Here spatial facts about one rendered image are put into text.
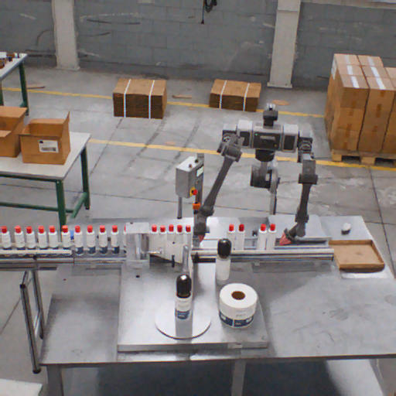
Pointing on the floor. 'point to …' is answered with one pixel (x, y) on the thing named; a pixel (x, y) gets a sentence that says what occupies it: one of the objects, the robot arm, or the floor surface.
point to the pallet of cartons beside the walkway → (361, 109)
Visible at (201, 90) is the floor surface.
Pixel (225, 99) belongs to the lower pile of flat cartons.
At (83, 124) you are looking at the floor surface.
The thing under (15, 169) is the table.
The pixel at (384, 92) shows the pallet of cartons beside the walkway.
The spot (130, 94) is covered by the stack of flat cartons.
